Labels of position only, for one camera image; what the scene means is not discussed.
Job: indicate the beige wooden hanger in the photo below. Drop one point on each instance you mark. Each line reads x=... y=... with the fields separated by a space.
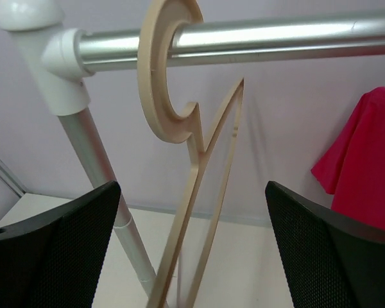
x=179 y=128

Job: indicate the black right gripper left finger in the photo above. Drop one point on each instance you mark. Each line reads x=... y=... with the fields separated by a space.
x=54 y=259

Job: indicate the pink magenta t shirt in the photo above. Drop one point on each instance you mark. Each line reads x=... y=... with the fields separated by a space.
x=352 y=170

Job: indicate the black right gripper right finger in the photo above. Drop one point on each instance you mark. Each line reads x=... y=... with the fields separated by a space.
x=329 y=260

